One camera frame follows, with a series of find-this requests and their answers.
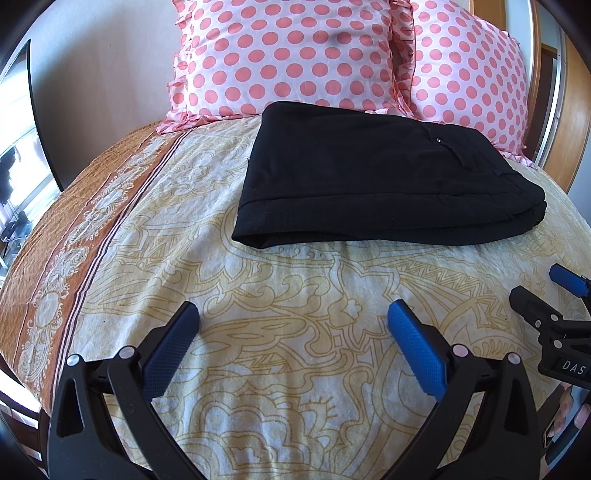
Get pink polka dot pillow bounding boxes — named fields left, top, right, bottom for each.
left=392, top=0, right=537, bottom=165
left=165, top=0, right=419, bottom=123

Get wooden door frame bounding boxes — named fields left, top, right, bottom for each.
left=471, top=0, right=591, bottom=195

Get person's right hand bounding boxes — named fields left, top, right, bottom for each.
left=545, top=382, right=581, bottom=445

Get black pants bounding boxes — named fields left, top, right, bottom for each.
left=231, top=102, right=549, bottom=248

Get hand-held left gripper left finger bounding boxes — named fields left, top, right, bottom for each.
left=47, top=301, right=208, bottom=480

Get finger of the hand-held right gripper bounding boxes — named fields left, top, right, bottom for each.
left=510, top=285, right=565, bottom=329
left=549, top=263, right=591, bottom=299

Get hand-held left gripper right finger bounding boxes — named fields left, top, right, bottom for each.
left=383, top=300, right=544, bottom=480

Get window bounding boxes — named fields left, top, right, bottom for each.
left=0, top=39, right=65, bottom=288

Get yellow patterned bed sheet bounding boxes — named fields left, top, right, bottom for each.
left=0, top=113, right=591, bottom=480

